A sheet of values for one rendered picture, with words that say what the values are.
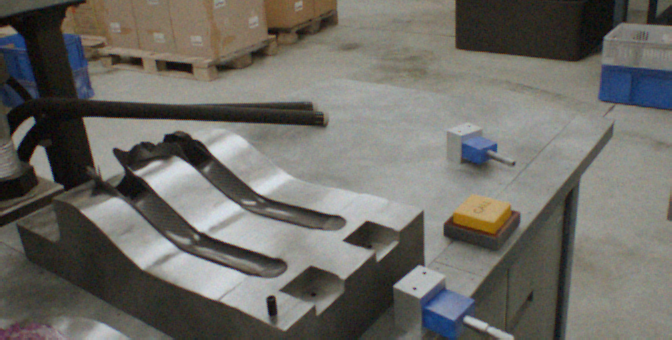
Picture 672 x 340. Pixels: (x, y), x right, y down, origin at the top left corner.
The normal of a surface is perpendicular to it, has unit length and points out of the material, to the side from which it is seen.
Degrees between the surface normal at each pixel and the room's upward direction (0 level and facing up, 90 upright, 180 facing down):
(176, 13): 80
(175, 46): 90
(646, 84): 91
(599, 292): 0
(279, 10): 90
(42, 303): 0
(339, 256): 0
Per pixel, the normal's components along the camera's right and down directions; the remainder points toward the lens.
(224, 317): -0.59, 0.36
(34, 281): -0.07, -0.91
